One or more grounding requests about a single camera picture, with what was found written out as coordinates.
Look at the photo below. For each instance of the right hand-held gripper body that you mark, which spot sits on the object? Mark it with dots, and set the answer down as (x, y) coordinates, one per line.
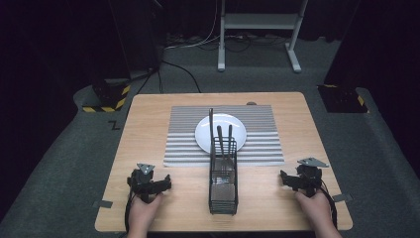
(308, 180)

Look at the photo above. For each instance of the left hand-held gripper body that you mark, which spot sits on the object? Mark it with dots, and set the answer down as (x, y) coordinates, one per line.
(142, 183)

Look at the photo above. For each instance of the silver fork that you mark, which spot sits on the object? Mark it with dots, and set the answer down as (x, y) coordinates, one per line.
(230, 132)

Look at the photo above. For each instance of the silver table knife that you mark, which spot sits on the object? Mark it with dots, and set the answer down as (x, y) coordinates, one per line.
(211, 119)

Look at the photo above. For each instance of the person's left hand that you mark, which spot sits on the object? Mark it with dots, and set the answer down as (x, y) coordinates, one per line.
(142, 214)

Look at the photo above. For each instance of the person's right hand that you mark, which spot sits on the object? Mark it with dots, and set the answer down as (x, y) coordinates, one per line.
(318, 211)

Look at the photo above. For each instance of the grey tape piece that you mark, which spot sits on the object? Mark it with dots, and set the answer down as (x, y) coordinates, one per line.
(102, 204)
(342, 198)

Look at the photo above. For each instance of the white round plate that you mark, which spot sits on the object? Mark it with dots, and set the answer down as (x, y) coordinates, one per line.
(203, 134)

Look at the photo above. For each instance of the grey striped placemat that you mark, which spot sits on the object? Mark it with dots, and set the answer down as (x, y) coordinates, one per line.
(264, 115)

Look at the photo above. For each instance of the dark round table cap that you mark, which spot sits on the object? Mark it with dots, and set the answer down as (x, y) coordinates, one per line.
(251, 103)

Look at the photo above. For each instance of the black base with hazard stripes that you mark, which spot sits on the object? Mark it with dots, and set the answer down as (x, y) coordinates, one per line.
(341, 98)
(110, 95)

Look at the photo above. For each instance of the black upright cabinet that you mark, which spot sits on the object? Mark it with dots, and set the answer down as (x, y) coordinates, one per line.
(135, 33)

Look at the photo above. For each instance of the white metal stand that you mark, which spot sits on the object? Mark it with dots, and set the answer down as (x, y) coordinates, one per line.
(261, 21)

